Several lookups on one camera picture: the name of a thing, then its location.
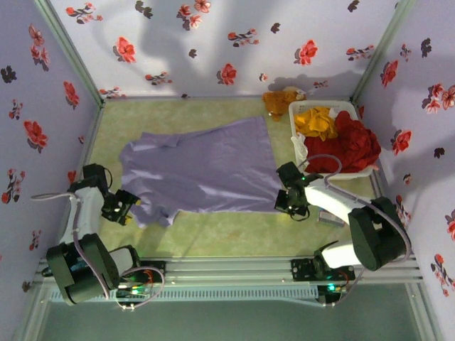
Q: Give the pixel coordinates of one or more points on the brown plush toy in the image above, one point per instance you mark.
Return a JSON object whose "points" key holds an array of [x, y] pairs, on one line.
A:
{"points": [[279, 101]]}

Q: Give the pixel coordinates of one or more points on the orange t-shirt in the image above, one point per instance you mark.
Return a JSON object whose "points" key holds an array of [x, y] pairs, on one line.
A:
{"points": [[316, 122]]}

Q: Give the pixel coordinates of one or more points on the white plastic laundry basket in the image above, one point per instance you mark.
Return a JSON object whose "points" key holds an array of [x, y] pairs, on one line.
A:
{"points": [[320, 104]]}

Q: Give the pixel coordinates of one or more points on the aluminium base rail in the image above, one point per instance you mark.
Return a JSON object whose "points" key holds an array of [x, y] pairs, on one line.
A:
{"points": [[231, 270]]}

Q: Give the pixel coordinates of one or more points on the aluminium corner post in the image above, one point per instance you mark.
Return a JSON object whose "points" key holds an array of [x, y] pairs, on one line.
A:
{"points": [[381, 53], [73, 53]]}

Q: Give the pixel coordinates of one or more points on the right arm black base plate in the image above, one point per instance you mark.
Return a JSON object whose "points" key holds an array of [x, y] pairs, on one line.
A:
{"points": [[300, 270]]}

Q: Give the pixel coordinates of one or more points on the red t-shirt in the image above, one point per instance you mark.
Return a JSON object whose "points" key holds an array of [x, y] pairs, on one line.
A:
{"points": [[348, 145]]}

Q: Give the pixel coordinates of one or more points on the colourful sticky notes pack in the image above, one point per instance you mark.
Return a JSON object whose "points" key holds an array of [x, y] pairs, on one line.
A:
{"points": [[330, 218]]}

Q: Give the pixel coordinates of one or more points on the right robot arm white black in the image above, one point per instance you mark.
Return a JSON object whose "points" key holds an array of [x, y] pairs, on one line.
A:
{"points": [[377, 234]]}

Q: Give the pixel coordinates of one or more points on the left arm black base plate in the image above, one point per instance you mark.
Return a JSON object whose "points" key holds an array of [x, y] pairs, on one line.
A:
{"points": [[156, 271]]}

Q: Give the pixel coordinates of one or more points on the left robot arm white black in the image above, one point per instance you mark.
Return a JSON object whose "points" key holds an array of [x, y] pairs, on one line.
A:
{"points": [[85, 273]]}

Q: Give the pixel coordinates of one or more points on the circuit board green light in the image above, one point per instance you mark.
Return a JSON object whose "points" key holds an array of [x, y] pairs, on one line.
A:
{"points": [[133, 292], [332, 287]]}

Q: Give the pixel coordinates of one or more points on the purple t-shirt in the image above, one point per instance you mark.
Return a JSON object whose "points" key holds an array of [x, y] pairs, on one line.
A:
{"points": [[206, 167]]}

